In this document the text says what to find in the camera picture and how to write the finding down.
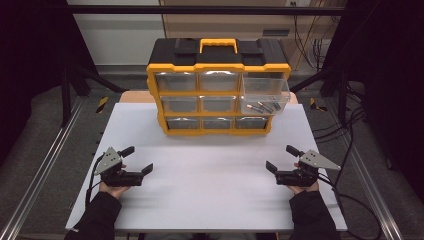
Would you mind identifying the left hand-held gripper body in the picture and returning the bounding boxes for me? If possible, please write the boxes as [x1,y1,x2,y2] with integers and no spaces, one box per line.
[94,147,145,188]

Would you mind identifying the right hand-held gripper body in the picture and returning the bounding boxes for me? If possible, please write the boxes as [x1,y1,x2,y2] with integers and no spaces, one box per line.
[275,149,342,188]

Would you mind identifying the clear plastic drawer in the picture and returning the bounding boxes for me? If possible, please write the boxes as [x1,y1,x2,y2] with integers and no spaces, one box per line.
[239,72,292,116]

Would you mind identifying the yellow black organizer cabinet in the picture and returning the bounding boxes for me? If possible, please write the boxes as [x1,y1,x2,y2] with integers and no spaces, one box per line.
[146,37,292,137]

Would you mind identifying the person's right hand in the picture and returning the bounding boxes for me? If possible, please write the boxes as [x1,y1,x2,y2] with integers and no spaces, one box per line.
[287,162,320,196]

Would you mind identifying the person's left hand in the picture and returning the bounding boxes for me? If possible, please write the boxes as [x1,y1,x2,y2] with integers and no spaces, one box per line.
[99,163,132,200]

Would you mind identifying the yellow black hazard tape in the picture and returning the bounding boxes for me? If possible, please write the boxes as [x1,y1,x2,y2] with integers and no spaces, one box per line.
[309,97,328,113]
[95,96,110,114]

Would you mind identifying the small wooden table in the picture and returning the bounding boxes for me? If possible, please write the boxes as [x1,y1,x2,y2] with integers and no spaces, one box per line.
[119,90,298,104]

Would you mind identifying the group of clear drawers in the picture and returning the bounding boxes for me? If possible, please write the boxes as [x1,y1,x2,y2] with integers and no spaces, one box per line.
[154,71,269,131]

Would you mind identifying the black metal stand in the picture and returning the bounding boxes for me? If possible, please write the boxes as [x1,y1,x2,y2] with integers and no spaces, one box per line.
[59,63,129,128]
[289,63,351,128]

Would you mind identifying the black curtain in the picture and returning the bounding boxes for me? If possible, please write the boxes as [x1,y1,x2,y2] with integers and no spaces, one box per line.
[323,0,424,194]
[0,0,98,168]

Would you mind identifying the left hand-held gripper cable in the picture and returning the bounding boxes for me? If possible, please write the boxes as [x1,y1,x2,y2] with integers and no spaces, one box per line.
[84,154,105,208]

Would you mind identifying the hand-held gripper cable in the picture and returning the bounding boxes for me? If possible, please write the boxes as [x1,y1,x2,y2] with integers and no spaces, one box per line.
[84,154,105,208]
[316,172,383,240]

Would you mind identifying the right hand-held gripper cable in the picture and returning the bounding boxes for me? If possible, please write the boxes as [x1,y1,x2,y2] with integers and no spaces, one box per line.
[316,172,383,240]

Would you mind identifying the bundle of black floor cables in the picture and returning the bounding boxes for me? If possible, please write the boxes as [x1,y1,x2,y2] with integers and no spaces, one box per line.
[313,83,368,188]

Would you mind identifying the aluminium floor rail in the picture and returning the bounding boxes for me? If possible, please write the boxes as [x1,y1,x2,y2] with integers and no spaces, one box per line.
[324,99,404,240]
[0,96,86,240]

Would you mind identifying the hanging black wall cables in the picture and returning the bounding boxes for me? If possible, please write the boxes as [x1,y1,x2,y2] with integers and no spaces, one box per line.
[292,14,332,72]

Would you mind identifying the yellow cabinet carry handle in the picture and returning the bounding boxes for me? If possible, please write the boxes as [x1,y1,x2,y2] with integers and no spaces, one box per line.
[199,38,239,54]

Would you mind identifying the black overhead frame bar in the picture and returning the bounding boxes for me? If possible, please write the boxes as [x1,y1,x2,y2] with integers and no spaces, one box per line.
[64,4,348,16]

